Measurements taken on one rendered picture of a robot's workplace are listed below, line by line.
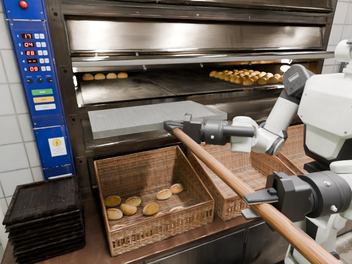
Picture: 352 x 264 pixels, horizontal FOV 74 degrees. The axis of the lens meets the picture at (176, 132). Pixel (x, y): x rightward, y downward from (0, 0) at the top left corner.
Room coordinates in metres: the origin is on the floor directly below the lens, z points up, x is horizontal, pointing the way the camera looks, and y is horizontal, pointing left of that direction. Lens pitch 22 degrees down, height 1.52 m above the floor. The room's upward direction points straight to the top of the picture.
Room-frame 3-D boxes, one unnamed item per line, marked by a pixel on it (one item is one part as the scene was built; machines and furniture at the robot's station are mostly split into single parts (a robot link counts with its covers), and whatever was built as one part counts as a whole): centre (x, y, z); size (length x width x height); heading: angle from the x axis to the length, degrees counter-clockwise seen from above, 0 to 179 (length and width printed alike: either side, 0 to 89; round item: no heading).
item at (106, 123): (1.02, 0.10, 1.21); 0.55 x 0.36 x 0.03; 112
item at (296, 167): (1.57, -0.98, 0.72); 0.56 x 0.49 x 0.28; 113
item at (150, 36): (1.58, -0.29, 1.54); 1.79 x 0.11 x 0.19; 113
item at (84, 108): (1.60, -0.29, 1.16); 1.80 x 0.06 x 0.04; 113
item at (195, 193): (1.11, 0.14, 0.72); 0.56 x 0.49 x 0.28; 114
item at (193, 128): (0.76, -0.09, 1.22); 0.12 x 0.10 x 0.13; 77
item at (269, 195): (0.37, -0.16, 1.24); 0.06 x 0.03 x 0.02; 104
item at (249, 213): (0.37, -0.16, 1.19); 0.06 x 0.03 x 0.02; 104
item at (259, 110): (1.58, -0.29, 1.02); 1.79 x 0.11 x 0.19; 113
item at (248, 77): (2.21, -0.66, 1.21); 0.61 x 0.48 x 0.06; 23
